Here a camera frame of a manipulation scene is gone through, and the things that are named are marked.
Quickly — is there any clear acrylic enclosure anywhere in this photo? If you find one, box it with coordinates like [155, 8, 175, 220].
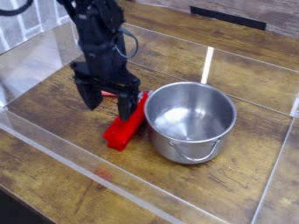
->
[0, 21, 299, 224]

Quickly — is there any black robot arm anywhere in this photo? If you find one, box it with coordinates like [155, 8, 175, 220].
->
[58, 0, 140, 121]

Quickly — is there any silver metal pot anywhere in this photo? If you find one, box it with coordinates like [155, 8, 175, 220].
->
[144, 81, 238, 165]

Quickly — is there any spoon with red handle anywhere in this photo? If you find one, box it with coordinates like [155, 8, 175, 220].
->
[100, 90, 118, 97]

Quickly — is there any black cable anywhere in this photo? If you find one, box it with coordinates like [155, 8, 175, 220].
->
[0, 0, 140, 60]

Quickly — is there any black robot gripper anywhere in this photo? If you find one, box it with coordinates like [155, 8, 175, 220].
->
[70, 59, 140, 121]

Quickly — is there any black strip on table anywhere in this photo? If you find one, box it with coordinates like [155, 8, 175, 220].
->
[190, 6, 267, 31]

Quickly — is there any red plastic block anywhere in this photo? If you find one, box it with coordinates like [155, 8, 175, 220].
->
[103, 91, 150, 151]

